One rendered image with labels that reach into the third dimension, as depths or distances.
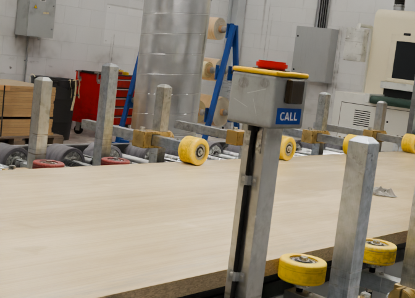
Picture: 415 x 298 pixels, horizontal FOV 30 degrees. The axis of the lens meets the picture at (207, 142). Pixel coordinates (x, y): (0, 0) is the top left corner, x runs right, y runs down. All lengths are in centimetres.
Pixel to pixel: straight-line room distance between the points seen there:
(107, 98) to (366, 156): 118
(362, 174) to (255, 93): 30
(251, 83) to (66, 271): 40
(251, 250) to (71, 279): 27
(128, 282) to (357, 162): 38
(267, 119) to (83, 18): 941
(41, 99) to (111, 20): 861
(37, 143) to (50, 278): 102
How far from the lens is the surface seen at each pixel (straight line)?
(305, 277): 130
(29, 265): 116
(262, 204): 98
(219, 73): 847
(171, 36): 538
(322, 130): 312
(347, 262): 122
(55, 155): 266
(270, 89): 94
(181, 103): 542
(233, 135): 269
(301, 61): 1177
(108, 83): 223
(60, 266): 116
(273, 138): 97
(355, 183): 120
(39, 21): 955
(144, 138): 234
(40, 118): 209
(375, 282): 153
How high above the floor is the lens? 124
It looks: 7 degrees down
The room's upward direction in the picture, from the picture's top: 7 degrees clockwise
